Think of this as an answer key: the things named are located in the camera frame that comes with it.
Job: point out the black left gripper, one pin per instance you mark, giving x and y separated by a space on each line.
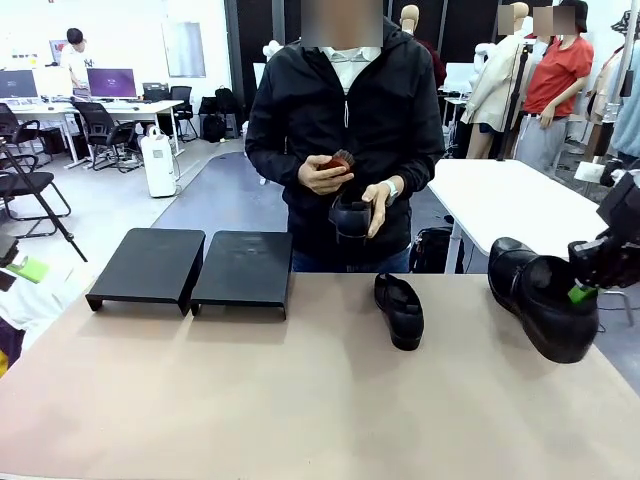
7 250

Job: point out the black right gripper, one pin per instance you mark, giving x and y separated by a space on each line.
625 235

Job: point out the large black leather shoe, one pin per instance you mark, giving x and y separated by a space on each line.
515 265

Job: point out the small black leather shoe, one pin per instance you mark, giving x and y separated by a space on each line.
405 325
350 220

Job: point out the wooden shoe brush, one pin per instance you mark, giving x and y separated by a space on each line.
342 161

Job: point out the person's left forearm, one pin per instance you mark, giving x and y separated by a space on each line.
422 172

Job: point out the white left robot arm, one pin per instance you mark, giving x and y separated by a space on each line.
35 305

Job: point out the person's right forearm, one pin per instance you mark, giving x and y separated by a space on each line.
272 160

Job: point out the black metal shoe stand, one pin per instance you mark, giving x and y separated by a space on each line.
150 265
245 270

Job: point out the person's left hand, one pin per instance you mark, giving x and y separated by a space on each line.
381 200

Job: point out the person's right hand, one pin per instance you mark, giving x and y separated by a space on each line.
320 182

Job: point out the black tripod leg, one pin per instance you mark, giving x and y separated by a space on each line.
65 232

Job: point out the purple yellow object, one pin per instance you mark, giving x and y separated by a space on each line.
10 345

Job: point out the white paper tag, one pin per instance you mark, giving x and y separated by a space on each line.
590 172

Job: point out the black folding chair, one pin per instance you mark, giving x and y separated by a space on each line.
25 182

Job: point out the white background table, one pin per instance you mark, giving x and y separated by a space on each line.
500 200

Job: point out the black mesh office chair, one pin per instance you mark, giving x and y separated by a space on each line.
181 100
100 122
15 125

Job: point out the black bag under table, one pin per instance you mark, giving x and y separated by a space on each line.
432 250

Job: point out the clothes rack with garments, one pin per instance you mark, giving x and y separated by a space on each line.
625 110

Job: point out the white air purifier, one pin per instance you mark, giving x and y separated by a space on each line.
159 165

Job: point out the mannequin in red t-shirt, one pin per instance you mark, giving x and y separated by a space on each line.
557 75

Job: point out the black computer monitor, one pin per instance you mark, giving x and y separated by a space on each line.
112 82
17 84

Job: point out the mannequin in beige coat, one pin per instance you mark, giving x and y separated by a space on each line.
495 85

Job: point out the white wristband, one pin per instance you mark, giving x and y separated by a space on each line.
392 190

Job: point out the long white office desk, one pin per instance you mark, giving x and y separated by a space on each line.
150 105

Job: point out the person in white t-shirt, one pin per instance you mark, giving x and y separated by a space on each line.
75 62

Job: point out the grey board with red circle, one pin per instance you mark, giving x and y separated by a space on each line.
56 50

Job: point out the black desktop printer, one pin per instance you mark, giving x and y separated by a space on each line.
156 92

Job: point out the black backpack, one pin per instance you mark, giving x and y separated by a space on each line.
226 100
214 129

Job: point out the mannequin in dark red top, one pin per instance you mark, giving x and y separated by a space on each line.
411 20

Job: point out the person in black jacket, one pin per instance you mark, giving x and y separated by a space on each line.
310 100

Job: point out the small white background robot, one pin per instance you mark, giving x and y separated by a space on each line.
272 50

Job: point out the black camera tripod pole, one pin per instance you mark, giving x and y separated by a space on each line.
515 95

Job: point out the grey wall panel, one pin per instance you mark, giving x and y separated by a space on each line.
184 50

